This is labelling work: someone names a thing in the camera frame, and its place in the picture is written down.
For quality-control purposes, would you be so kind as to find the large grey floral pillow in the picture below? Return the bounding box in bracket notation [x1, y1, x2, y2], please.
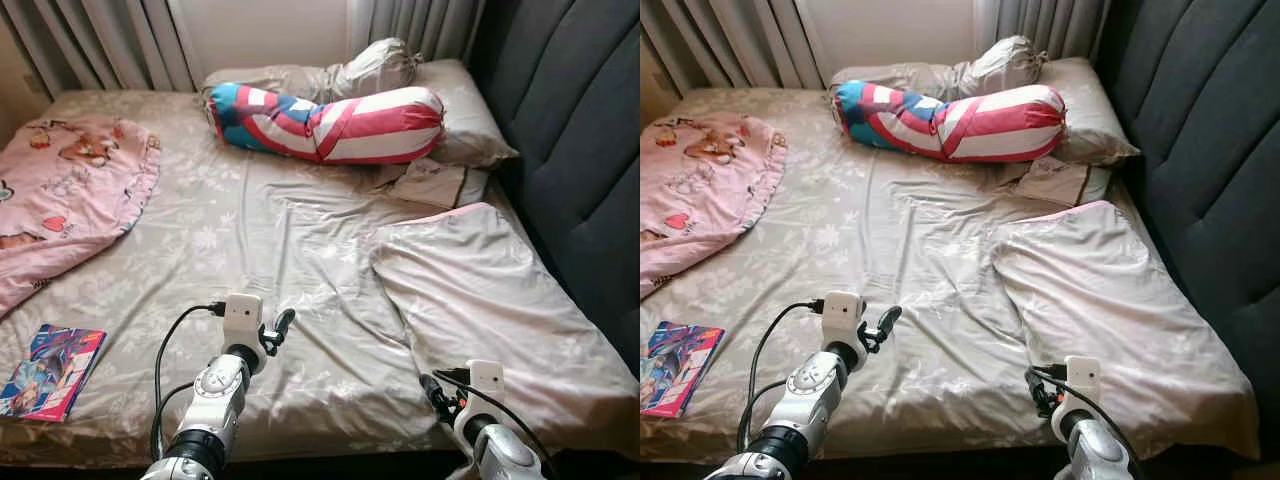
[370, 203, 641, 456]
[990, 200, 1261, 461]

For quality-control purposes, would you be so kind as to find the colourful anime comic book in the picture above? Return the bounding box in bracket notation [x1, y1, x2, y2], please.
[640, 320, 726, 419]
[0, 323, 108, 423]

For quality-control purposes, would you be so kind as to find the pink cartoon print blanket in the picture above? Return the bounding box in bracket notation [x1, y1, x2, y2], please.
[640, 113, 789, 301]
[0, 113, 161, 316]

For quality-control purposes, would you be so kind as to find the bed with grey floral sheet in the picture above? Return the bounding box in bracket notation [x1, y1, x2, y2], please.
[0, 88, 641, 469]
[640, 87, 1261, 466]

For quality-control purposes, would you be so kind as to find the red white blue bolster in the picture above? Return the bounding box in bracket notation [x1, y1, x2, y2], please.
[830, 80, 1068, 164]
[205, 82, 446, 166]

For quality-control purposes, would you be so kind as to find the folded grey cloth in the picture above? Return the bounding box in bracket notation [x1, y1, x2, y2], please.
[385, 158, 491, 209]
[1010, 155, 1113, 208]

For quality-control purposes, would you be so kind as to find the dark grey upholstered headboard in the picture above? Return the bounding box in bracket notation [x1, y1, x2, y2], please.
[470, 0, 641, 376]
[1095, 0, 1280, 461]

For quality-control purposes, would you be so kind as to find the crumpled grey floral pillow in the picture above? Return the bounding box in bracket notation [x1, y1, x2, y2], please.
[203, 38, 423, 103]
[828, 35, 1049, 101]

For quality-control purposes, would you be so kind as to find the grey curtain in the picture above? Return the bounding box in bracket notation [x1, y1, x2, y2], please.
[348, 0, 488, 63]
[975, 0, 1111, 61]
[640, 0, 826, 96]
[0, 0, 201, 96]

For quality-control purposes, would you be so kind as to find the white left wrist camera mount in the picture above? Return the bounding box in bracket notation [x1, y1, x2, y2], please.
[822, 291, 867, 348]
[222, 293, 264, 351]

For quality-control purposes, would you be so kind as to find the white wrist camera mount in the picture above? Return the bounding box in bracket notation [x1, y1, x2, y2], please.
[222, 293, 264, 351]
[467, 360, 506, 421]
[822, 291, 867, 348]
[1063, 356, 1103, 416]

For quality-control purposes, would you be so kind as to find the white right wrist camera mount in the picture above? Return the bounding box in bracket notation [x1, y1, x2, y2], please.
[1063, 356, 1103, 416]
[467, 360, 506, 421]

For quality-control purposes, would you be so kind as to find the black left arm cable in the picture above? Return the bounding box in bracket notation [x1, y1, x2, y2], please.
[150, 300, 226, 461]
[737, 298, 826, 453]

